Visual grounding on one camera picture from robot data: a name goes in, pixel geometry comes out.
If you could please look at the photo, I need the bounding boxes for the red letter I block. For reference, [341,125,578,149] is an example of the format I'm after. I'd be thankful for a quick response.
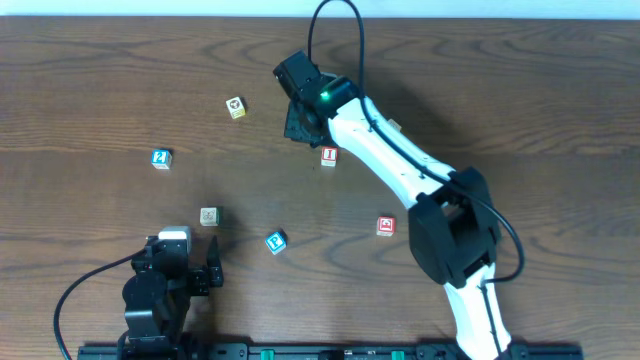
[321,146,338,167]

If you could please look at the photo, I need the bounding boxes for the blue number 2 block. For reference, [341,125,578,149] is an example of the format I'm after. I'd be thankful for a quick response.
[151,149,172,170]

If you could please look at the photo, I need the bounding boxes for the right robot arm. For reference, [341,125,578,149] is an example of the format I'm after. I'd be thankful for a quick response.
[273,51,512,359]

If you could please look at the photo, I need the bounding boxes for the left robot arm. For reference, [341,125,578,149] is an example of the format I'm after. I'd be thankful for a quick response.
[116,236,224,360]

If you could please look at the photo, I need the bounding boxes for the butterfly wooden block green side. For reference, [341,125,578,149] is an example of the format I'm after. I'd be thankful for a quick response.
[199,207,220,227]

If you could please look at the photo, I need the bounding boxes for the blue letter P block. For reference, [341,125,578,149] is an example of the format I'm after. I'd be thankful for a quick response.
[265,230,287,255]

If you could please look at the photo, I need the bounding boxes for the yellow symbol wooden block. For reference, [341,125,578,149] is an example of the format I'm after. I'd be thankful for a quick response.
[226,97,247,119]

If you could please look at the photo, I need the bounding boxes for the plain cream wooden block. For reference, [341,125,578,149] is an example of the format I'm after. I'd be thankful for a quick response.
[387,118,402,132]

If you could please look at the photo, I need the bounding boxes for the red picture wooden block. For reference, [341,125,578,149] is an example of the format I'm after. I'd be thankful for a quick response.
[376,216,396,237]

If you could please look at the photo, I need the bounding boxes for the black mounting rail base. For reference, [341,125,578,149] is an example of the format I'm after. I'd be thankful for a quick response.
[77,341,585,360]

